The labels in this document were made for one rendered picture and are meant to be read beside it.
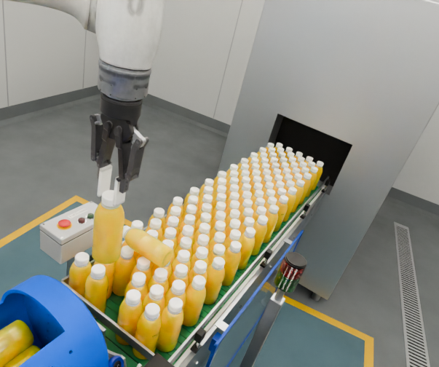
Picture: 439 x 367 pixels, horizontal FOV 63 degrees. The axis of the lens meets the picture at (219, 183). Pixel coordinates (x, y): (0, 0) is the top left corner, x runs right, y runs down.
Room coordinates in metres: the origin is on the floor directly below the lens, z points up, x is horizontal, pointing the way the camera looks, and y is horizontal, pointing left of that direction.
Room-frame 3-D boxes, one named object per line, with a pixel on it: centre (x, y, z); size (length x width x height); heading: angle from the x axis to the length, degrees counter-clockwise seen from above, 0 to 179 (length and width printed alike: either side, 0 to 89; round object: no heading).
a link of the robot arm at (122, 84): (0.63, 0.22, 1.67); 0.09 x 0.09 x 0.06
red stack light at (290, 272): (0.79, -0.26, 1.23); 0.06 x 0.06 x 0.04
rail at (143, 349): (0.66, 0.19, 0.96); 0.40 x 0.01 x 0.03; 66
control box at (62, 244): (0.89, 0.41, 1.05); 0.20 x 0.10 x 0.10; 156
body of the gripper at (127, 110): (0.63, 0.22, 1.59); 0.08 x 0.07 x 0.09; 67
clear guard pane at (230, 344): (1.05, -0.28, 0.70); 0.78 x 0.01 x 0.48; 156
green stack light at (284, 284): (0.79, -0.26, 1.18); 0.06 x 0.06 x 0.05
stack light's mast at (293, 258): (0.79, -0.26, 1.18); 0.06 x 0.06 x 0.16
